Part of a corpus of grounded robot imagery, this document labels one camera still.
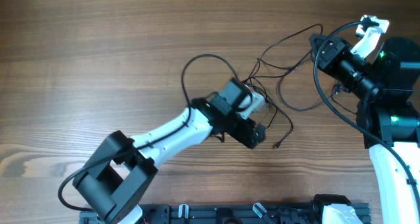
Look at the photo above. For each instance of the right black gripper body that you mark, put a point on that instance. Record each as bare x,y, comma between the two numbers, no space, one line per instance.
331,52

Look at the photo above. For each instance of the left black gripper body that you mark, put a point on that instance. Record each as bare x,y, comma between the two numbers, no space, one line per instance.
249,136

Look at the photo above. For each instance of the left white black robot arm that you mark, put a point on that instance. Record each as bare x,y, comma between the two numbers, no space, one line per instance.
116,176

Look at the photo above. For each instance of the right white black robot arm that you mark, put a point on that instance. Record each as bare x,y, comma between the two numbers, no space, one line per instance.
383,88

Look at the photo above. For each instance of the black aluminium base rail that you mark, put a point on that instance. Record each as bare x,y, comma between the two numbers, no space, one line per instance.
287,213

